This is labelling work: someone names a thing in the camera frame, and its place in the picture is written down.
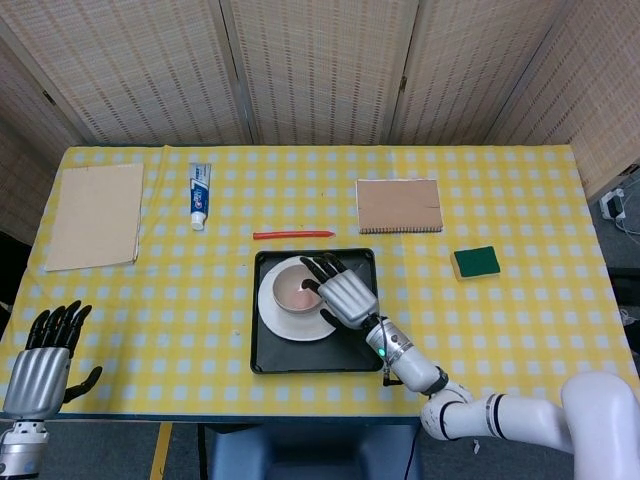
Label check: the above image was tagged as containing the brown spiral notebook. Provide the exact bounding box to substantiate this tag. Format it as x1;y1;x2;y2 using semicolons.
354;177;445;236

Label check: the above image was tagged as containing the black square plastic tray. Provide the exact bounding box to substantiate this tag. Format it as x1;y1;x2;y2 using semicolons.
249;247;385;375

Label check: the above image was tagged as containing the woven bamboo screen panel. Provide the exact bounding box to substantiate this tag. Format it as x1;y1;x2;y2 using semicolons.
0;34;86;246
389;0;576;147
0;0;256;147
484;0;640;201
219;0;421;147

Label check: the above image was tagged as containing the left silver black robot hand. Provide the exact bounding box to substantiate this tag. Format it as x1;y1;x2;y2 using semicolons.
3;299;104;420

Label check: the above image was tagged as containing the white round plate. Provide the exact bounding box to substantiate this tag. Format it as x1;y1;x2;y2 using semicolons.
257;255;337;343

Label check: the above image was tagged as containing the white power adapter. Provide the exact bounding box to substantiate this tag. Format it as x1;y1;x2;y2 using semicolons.
598;188;629;221

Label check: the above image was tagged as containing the green and yellow sponge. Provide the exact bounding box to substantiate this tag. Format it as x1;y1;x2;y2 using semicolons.
450;245;502;281

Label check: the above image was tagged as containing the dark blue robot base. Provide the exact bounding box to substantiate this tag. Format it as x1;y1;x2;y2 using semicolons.
207;424;424;480

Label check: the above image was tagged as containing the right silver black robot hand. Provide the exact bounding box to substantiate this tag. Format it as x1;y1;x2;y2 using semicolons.
298;253;379;330

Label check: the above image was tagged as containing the white blue toothpaste tube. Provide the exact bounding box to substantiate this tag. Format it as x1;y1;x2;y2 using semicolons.
187;162;213;232

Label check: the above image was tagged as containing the red pencil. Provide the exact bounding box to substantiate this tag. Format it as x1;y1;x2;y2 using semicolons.
252;229;337;241

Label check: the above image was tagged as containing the yellow checked tablecloth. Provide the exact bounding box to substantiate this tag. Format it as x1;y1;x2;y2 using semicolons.
0;144;634;426

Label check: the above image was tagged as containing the beige bowl with pink residue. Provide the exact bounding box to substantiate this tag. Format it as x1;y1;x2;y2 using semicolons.
271;264;327;314

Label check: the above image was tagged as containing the beige paper folder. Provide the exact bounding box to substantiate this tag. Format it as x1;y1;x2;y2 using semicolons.
43;161;146;273

